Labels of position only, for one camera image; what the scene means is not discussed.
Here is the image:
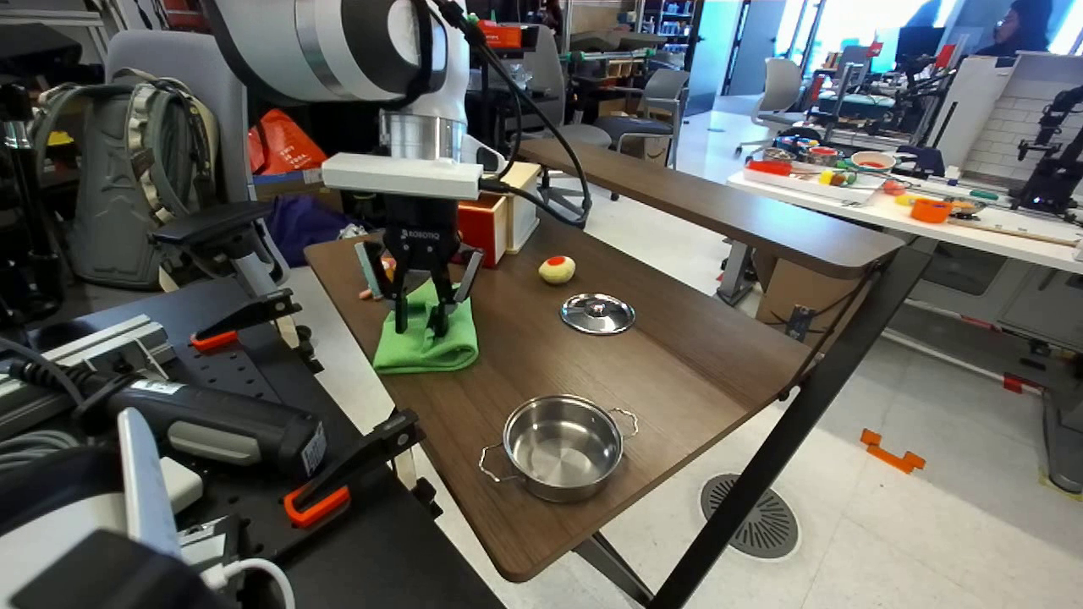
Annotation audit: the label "orange red bag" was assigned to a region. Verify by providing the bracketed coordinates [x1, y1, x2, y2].
[244, 108, 331, 178]

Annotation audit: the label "green cloth towel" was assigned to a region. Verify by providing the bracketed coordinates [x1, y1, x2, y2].
[370, 276, 483, 379]

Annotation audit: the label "steel pot with handles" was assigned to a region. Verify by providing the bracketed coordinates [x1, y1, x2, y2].
[477, 391, 643, 507]

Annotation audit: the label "white panel board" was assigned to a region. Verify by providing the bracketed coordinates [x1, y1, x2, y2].
[924, 47, 1083, 190]

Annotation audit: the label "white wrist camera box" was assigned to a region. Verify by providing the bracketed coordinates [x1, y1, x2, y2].
[320, 147, 488, 201]

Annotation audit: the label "round floor drain grate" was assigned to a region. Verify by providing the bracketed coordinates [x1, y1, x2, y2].
[699, 470, 806, 560]

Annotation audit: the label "black clamp orange handle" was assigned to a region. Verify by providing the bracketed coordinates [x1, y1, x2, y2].
[184, 287, 305, 354]
[282, 404, 426, 534]

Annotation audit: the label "grey backpack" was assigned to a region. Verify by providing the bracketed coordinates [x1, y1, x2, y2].
[31, 66, 224, 289]

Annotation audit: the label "orange floor tape marker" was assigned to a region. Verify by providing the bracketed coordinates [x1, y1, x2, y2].
[857, 427, 931, 478]

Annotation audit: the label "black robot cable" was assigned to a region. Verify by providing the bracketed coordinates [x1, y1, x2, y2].
[426, 0, 597, 229]

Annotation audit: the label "long brown table black legs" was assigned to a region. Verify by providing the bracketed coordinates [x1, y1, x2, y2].
[518, 132, 941, 609]

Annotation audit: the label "cream wooden box orange drawer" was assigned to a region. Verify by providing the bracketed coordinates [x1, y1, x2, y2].
[453, 160, 545, 271]

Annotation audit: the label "yellow red round plush toy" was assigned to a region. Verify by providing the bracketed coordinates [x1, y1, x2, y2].
[534, 250, 578, 287]

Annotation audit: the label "silver aluminium rail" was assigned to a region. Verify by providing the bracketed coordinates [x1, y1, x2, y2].
[0, 314, 173, 399]

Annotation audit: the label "black grey handheld device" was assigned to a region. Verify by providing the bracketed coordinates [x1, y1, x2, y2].
[106, 376, 331, 481]

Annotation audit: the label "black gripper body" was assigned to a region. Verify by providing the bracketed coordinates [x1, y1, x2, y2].
[365, 194, 470, 271]

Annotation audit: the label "white table with toys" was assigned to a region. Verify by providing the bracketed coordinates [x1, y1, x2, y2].
[725, 154, 1083, 280]

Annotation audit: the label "small silver metal plate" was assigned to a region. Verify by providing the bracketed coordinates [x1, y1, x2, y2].
[559, 289, 639, 339]

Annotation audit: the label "black perforated mounting platform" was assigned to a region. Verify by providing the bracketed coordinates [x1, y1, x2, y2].
[63, 275, 505, 609]

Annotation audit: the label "cardboard box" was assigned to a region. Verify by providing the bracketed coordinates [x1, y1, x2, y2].
[756, 252, 873, 335]

